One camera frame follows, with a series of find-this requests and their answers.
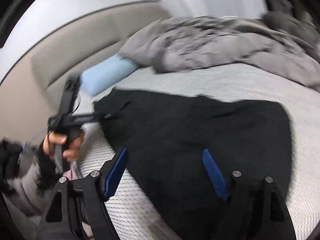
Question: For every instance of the person's left hand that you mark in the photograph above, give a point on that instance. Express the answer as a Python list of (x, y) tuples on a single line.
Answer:
[(71, 153)]

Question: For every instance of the grey crumpled duvet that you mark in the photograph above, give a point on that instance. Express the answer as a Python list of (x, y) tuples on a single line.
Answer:
[(184, 43)]

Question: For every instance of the light blue pillow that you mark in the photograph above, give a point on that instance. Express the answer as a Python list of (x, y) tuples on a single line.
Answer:
[(103, 75)]

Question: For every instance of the black pants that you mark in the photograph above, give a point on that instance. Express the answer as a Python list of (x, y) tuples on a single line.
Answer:
[(165, 136)]

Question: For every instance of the beige upholstered headboard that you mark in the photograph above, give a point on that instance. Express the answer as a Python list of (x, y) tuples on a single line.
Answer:
[(32, 89)]

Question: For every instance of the white honeycomb pattern mattress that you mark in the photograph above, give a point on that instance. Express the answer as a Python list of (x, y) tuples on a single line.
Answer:
[(133, 215)]

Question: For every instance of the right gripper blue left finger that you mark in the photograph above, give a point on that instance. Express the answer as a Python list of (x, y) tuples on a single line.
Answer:
[(113, 171)]

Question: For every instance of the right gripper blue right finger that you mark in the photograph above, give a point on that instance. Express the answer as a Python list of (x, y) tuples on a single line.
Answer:
[(216, 177)]

